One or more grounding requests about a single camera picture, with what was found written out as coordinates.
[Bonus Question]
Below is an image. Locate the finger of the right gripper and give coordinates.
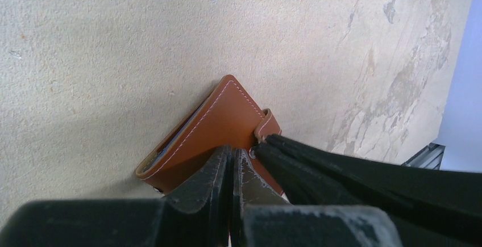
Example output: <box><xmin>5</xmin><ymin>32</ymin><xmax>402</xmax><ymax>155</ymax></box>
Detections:
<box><xmin>254</xmin><ymin>134</ymin><xmax>481</xmax><ymax>245</ymax></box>

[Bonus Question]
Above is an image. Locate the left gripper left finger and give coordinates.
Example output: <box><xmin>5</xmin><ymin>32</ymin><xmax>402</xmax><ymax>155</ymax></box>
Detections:
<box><xmin>161</xmin><ymin>145</ymin><xmax>232</xmax><ymax>246</ymax></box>

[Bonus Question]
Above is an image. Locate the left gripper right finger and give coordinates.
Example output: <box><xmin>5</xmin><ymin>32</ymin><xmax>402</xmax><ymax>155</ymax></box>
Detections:
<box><xmin>231</xmin><ymin>149</ymin><xmax>289</xmax><ymax>246</ymax></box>

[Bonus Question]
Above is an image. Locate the brown leather card holder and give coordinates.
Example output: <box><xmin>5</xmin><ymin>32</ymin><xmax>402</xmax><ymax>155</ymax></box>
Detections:
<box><xmin>135</xmin><ymin>74</ymin><xmax>282</xmax><ymax>194</ymax></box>

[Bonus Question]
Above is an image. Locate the aluminium frame rail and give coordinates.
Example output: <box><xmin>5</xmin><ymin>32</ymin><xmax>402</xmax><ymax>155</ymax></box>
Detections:
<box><xmin>402</xmin><ymin>143</ymin><xmax>445</xmax><ymax>170</ymax></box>

